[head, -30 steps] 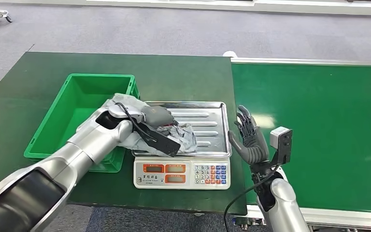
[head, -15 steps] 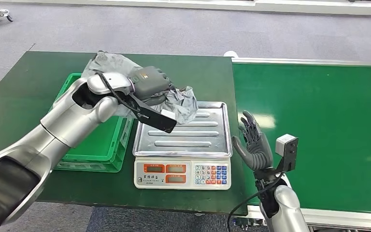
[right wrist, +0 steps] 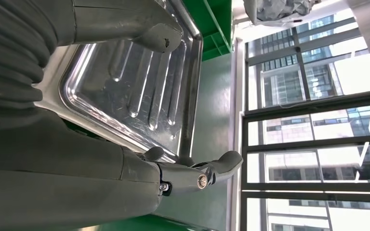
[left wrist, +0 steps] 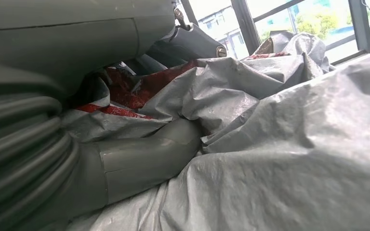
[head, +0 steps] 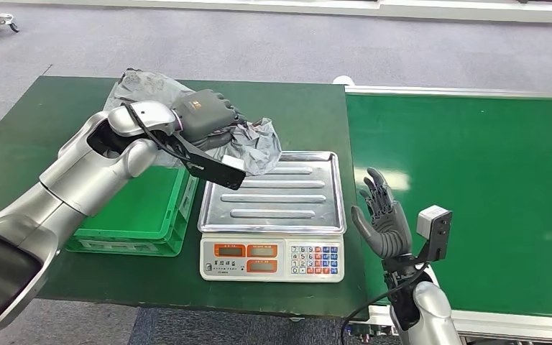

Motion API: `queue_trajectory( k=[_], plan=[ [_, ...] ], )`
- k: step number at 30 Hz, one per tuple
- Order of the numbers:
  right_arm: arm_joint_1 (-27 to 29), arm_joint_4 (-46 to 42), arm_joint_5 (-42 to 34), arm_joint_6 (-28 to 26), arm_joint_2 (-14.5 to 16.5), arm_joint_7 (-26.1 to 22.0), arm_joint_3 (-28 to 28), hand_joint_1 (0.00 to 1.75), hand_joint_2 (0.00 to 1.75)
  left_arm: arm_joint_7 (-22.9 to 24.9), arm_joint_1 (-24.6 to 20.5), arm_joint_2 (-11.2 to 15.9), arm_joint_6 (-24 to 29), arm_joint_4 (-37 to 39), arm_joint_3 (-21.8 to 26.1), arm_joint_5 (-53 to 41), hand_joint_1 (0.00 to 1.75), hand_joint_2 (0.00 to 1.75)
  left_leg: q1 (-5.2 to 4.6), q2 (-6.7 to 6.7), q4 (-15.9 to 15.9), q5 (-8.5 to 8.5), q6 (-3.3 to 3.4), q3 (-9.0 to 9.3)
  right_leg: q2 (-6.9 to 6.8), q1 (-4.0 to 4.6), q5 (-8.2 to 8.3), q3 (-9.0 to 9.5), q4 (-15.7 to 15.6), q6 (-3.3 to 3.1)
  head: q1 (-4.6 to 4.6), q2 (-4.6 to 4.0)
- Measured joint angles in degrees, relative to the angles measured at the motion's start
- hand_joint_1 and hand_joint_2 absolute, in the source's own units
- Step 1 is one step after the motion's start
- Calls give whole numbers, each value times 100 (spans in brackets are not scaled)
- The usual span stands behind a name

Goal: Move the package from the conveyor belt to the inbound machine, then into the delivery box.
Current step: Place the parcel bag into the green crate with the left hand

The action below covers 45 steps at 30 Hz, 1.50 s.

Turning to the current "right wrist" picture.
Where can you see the dark window frame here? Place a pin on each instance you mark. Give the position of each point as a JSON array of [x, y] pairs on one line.
[[316, 188]]

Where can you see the electronic scale with steel tray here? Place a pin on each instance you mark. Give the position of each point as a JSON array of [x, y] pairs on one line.
[[124, 95]]

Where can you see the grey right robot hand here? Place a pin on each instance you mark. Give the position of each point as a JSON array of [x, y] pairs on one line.
[[60, 178]]

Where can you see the green plastic crate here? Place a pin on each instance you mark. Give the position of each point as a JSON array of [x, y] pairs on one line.
[[217, 25]]

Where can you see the dark green table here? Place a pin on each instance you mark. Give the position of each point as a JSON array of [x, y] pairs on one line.
[[212, 111]]

